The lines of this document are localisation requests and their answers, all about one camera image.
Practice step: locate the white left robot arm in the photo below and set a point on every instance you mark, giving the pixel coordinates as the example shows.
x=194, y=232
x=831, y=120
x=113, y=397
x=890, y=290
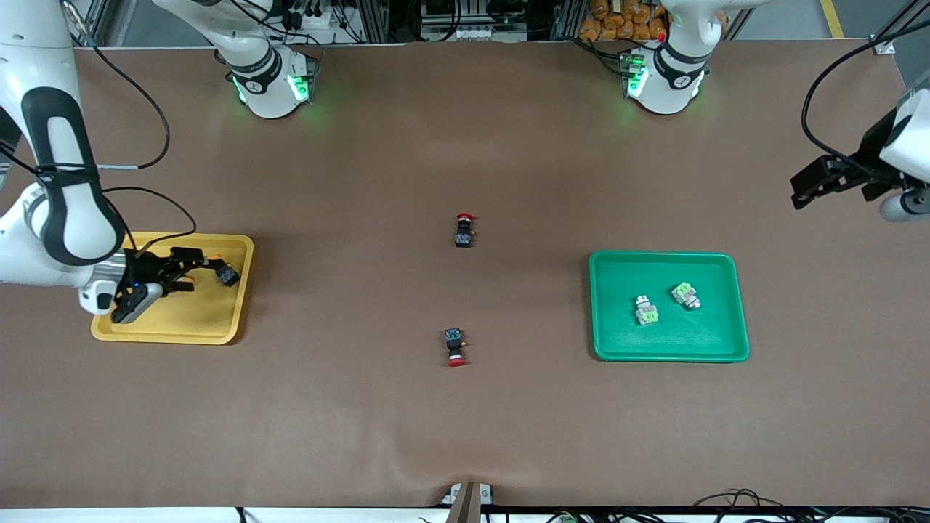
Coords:
x=665, y=87

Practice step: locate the brown table mat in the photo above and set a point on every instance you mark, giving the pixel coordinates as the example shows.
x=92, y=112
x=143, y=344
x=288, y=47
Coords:
x=465, y=421

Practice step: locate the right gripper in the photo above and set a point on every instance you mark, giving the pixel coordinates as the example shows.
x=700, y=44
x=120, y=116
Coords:
x=147, y=266

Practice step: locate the white power strip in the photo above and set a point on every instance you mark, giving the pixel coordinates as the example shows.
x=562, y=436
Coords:
x=316, y=20
x=472, y=33

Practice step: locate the yellow plastic tray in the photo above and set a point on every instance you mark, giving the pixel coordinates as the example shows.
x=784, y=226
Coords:
x=203, y=312

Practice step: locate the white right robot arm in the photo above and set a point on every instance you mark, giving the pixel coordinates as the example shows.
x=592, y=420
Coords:
x=51, y=181

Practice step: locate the green plastic tray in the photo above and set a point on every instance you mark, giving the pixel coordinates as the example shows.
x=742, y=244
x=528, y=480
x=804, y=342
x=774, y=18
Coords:
x=668, y=341

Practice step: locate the orange bags pile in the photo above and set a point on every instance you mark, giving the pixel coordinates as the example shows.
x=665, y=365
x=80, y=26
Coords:
x=617, y=22

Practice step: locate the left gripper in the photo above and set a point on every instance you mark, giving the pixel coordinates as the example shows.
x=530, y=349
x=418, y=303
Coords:
x=862, y=162

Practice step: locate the green push button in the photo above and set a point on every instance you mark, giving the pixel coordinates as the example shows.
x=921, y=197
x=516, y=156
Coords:
x=645, y=311
x=685, y=295

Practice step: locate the red push button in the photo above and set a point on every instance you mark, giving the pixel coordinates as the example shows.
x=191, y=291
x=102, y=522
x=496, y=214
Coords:
x=465, y=231
x=455, y=347

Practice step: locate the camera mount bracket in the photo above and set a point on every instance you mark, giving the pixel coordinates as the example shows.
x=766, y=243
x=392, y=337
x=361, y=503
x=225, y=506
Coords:
x=465, y=505

